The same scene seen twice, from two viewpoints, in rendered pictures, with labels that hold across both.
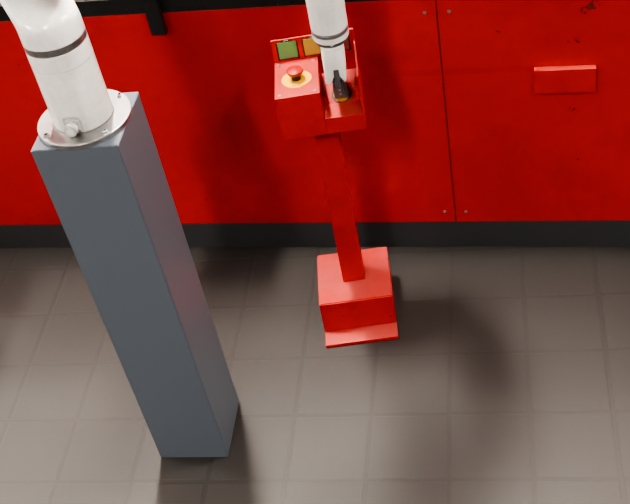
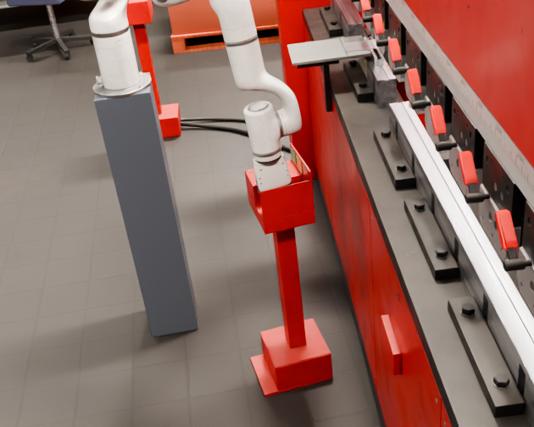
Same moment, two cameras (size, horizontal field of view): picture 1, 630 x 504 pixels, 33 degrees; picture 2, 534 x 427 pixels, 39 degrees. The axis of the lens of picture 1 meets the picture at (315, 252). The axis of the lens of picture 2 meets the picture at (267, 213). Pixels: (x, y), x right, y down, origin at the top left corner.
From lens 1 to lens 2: 248 cm
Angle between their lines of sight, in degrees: 56
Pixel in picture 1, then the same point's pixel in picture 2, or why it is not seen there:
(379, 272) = (299, 355)
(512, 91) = not seen: hidden behind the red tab
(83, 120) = (102, 80)
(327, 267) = not seen: hidden behind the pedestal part
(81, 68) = (101, 51)
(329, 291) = (275, 333)
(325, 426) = (178, 376)
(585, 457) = not seen: outside the picture
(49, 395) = (198, 248)
